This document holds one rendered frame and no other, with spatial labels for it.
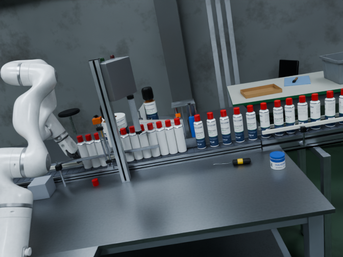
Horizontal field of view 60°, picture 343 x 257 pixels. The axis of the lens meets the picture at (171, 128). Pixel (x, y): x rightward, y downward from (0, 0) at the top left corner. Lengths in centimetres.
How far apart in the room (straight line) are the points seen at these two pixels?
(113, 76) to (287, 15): 354
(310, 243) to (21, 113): 129
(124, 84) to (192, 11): 314
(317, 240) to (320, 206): 17
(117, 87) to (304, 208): 99
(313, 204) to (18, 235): 111
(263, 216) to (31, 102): 104
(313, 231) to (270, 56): 358
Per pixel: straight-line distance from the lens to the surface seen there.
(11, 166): 129
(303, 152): 210
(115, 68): 150
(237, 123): 171
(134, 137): 171
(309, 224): 136
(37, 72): 140
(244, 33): 460
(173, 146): 172
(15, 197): 125
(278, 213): 128
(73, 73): 506
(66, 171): 192
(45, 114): 169
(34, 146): 128
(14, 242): 124
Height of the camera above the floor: 160
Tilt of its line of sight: 19 degrees down
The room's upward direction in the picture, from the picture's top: 11 degrees counter-clockwise
